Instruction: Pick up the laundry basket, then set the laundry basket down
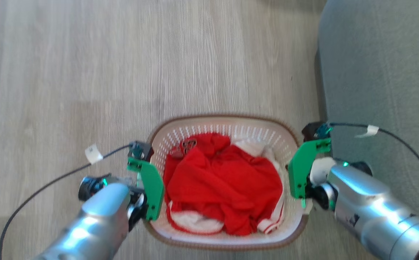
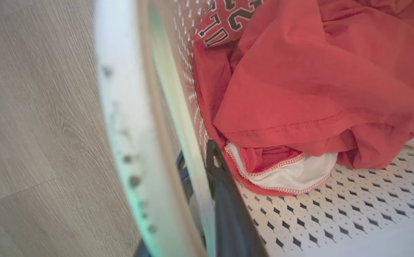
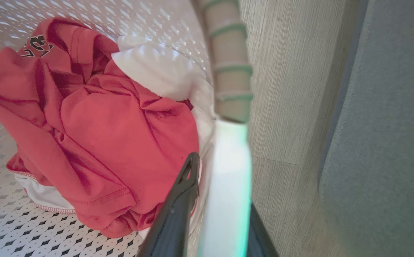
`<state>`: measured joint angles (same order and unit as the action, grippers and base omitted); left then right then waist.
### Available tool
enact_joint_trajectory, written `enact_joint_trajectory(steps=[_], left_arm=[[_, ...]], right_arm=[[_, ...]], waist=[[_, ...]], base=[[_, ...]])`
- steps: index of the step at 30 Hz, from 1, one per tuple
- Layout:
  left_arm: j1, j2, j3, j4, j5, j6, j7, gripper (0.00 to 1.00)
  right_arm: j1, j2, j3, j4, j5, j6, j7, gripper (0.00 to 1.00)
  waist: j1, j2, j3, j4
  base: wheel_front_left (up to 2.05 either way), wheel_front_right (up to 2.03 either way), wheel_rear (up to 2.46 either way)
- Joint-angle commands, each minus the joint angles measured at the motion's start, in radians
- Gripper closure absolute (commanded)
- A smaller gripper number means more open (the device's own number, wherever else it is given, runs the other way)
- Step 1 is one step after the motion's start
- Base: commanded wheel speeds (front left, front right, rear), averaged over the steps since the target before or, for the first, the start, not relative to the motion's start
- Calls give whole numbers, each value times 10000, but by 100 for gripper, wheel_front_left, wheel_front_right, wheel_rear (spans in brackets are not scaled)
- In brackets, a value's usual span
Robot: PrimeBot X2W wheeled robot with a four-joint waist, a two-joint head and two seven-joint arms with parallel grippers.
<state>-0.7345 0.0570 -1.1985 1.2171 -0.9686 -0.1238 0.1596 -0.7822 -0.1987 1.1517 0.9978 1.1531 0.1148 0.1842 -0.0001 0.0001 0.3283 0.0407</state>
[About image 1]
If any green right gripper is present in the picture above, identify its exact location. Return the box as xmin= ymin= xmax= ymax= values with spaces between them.
xmin=288 ymin=138 xmax=332 ymax=200

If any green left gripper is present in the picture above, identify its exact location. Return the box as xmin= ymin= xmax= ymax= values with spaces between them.
xmin=127 ymin=157 xmax=165 ymax=221

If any white perforated plastic laundry basket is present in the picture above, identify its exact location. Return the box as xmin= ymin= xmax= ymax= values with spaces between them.
xmin=142 ymin=114 xmax=309 ymax=251

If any white cloth garment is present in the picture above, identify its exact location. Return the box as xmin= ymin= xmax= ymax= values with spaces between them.
xmin=231 ymin=136 xmax=281 ymax=170

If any red garment with white cuffs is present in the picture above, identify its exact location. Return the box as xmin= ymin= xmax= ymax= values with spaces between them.
xmin=163 ymin=133 xmax=286 ymax=236

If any grey fabric sofa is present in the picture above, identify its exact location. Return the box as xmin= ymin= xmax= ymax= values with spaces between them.
xmin=315 ymin=0 xmax=419 ymax=231

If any white tape tag left cable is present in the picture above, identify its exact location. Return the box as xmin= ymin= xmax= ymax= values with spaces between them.
xmin=85 ymin=144 xmax=104 ymax=164

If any white tape tag cable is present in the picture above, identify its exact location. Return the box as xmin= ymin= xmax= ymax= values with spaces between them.
xmin=85 ymin=144 xmax=104 ymax=164
xmin=355 ymin=125 xmax=380 ymax=139

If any white tape tag right cable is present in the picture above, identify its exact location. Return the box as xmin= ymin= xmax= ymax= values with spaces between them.
xmin=355 ymin=125 xmax=380 ymax=139

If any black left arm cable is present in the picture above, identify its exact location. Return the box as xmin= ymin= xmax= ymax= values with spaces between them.
xmin=0 ymin=144 xmax=133 ymax=260

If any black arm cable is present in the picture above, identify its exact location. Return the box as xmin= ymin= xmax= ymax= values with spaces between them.
xmin=0 ymin=144 xmax=133 ymax=260
xmin=329 ymin=122 xmax=419 ymax=194

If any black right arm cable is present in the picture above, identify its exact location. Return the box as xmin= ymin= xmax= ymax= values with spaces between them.
xmin=329 ymin=122 xmax=419 ymax=194

